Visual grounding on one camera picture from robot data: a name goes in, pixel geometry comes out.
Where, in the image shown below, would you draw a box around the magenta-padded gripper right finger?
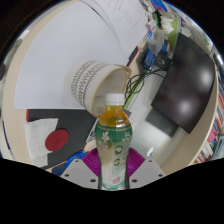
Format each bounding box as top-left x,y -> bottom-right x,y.
127,147 -> 167,190

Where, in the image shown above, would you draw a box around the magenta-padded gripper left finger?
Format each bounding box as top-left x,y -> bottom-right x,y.
60,147 -> 102,190

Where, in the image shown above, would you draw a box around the green-label clear drink bottle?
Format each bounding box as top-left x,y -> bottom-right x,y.
94,93 -> 134,191

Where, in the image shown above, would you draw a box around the dark mat with orange edge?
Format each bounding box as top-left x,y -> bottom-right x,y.
51,163 -> 68,176

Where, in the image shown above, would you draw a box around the flat round red coaster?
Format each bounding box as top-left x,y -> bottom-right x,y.
44,128 -> 70,152

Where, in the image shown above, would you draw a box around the grey metal laptop stand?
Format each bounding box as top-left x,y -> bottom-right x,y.
85,123 -> 98,144

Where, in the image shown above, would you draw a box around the flat white tissue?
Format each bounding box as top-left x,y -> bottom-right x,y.
24,117 -> 60,168

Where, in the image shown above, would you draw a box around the cream patterned mug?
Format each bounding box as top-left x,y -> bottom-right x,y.
64,59 -> 133,118

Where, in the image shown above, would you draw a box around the black computer monitor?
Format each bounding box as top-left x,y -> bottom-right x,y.
150,32 -> 217,135

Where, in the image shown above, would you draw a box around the small blue electronic board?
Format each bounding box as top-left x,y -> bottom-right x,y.
143,49 -> 156,71

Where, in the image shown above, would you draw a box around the clear plastic container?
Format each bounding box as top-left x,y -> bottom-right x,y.
143,31 -> 165,56

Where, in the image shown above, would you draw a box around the pile of white tissues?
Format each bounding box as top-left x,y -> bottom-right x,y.
159,15 -> 178,35

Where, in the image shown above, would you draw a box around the handwritten white paper sheet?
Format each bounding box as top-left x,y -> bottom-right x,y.
81,0 -> 150,58

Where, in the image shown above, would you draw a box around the black tangled cables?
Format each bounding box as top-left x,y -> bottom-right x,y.
124,69 -> 166,101

